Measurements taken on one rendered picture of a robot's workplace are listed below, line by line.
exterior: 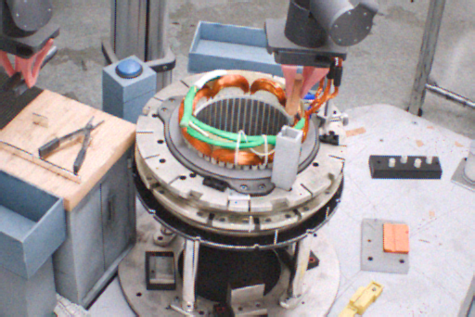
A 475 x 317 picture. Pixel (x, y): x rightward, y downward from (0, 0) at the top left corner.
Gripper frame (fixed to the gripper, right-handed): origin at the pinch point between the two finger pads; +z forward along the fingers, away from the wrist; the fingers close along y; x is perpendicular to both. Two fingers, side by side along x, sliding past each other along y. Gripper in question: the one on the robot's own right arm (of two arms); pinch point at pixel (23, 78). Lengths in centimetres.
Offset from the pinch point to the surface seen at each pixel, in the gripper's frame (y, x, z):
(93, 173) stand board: 13.4, -1.0, 12.1
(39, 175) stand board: 6.4, -5.8, 12.1
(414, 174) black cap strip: 51, 56, 38
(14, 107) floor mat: -96, 111, 114
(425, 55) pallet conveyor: 26, 182, 89
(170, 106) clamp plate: 17.6, 14.9, 8.2
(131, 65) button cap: 2.6, 27.8, 13.4
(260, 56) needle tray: 20, 45, 15
